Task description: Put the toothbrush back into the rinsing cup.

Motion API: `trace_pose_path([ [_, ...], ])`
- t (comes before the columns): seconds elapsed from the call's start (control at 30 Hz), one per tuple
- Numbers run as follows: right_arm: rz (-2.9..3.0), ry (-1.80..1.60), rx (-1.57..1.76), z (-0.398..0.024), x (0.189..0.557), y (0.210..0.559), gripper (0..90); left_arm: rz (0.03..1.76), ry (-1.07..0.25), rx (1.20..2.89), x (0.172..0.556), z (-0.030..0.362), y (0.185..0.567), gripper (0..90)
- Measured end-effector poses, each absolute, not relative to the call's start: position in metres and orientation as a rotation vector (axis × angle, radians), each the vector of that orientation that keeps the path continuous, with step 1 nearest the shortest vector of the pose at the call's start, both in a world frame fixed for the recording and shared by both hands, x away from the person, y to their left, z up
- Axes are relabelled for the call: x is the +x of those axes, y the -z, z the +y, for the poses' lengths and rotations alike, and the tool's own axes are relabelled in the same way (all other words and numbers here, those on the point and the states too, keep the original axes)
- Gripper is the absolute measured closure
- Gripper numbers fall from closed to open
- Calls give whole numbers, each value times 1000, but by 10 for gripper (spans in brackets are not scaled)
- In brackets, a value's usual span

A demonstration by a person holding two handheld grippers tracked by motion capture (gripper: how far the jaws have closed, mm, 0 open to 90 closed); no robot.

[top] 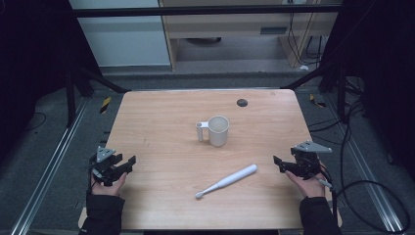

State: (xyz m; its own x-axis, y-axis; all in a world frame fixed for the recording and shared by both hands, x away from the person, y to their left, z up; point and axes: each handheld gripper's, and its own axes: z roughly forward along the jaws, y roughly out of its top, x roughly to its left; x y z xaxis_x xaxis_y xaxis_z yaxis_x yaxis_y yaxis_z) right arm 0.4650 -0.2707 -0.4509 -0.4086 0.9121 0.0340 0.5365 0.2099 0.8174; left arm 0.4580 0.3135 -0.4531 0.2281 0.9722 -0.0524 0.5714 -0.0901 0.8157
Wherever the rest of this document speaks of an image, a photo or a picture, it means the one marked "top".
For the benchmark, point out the aluminium floor rail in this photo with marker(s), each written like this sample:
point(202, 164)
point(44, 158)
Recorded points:
point(49, 163)
point(368, 169)

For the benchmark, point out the person's left hand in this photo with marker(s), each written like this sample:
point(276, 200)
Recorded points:
point(111, 187)

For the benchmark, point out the white cabinet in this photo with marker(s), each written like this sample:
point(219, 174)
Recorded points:
point(124, 39)

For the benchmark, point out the white electric toothbrush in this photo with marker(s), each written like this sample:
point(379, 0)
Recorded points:
point(228, 180)

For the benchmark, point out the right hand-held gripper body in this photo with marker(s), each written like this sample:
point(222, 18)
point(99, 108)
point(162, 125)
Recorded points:
point(306, 158)

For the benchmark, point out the yellow black floor tape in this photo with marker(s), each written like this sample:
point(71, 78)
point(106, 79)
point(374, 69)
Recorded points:
point(105, 105)
point(317, 102)

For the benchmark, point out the black horizontal frame bar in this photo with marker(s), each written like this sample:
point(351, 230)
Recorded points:
point(195, 10)

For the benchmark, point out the person's right hand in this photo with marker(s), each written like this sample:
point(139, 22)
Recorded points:
point(308, 187)

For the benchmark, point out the light wooden desk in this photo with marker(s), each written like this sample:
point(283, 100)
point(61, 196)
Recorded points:
point(235, 26)

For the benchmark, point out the black metal stand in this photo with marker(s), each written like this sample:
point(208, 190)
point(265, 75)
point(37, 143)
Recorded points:
point(78, 84)
point(332, 81)

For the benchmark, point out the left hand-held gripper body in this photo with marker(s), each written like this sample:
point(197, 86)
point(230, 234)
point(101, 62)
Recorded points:
point(104, 161)

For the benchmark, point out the small white floor object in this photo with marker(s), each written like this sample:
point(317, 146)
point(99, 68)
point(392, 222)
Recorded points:
point(304, 68)

